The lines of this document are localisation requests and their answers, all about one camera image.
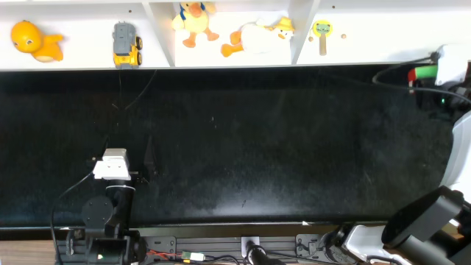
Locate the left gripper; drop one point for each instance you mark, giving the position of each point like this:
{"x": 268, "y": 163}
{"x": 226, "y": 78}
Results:
{"x": 139, "y": 176}

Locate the yellow rubber duck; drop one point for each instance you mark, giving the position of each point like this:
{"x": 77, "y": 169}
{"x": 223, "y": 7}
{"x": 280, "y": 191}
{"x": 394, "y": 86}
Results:
{"x": 31, "y": 40}

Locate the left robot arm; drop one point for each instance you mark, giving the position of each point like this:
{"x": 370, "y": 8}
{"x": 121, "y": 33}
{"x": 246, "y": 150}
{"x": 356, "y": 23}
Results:
{"x": 110, "y": 213}

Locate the many-coloured puzzle cube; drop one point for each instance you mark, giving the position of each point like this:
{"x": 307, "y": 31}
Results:
{"x": 425, "y": 71}

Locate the yellow wooden rattle drum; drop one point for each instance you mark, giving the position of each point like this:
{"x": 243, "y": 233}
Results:
{"x": 322, "y": 29}

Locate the grey and yellow toy truck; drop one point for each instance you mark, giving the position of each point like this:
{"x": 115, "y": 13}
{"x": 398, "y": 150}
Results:
{"x": 125, "y": 40}

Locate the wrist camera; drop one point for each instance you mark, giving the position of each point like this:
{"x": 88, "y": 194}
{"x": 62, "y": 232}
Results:
{"x": 112, "y": 165}
{"x": 452, "y": 62}

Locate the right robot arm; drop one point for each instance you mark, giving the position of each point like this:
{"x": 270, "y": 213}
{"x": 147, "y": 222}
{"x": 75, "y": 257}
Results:
{"x": 456, "y": 154}

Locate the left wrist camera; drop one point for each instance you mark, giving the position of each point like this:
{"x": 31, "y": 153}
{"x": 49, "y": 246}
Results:
{"x": 112, "y": 165}

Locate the white shelf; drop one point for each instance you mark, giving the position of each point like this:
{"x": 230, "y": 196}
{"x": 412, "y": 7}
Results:
{"x": 92, "y": 14}

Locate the white plush duck yellow hat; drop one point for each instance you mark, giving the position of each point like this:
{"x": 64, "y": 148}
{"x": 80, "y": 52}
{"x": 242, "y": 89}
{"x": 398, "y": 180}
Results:
{"x": 259, "y": 38}

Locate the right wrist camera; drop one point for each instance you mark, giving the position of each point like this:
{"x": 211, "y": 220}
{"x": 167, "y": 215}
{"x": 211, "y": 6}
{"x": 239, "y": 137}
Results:
{"x": 452, "y": 62}

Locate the mounting rail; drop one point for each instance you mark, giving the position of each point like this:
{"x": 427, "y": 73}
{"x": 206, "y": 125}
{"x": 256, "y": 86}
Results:
{"x": 221, "y": 247}

